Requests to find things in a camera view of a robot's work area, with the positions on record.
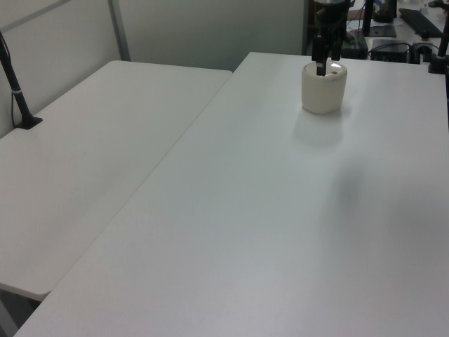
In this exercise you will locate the black computer box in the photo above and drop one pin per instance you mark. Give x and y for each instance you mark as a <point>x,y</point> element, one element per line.
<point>389,51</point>

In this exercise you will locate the white side table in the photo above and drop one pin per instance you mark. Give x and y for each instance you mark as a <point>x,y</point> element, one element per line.
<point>87,158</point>

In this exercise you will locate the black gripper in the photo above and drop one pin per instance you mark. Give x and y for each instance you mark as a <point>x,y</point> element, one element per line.
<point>331,15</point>

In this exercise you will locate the black electronics device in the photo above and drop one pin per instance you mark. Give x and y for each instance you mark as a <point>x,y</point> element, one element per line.
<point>356,45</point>

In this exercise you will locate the black keyboard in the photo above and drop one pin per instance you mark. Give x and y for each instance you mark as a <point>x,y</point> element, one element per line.
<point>419,21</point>

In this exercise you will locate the black clamped camera pole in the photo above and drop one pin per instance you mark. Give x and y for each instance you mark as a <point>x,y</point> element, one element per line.
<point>14,84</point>
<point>440,52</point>

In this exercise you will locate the black monitor stand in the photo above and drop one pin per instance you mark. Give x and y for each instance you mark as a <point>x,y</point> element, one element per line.
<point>380,31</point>

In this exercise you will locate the cream trash bin lid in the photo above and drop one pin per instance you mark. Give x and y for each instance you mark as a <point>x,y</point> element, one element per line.
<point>336,72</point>

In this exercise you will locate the white cylindrical cup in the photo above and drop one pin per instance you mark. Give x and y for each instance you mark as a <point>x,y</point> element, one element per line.
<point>322,96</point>

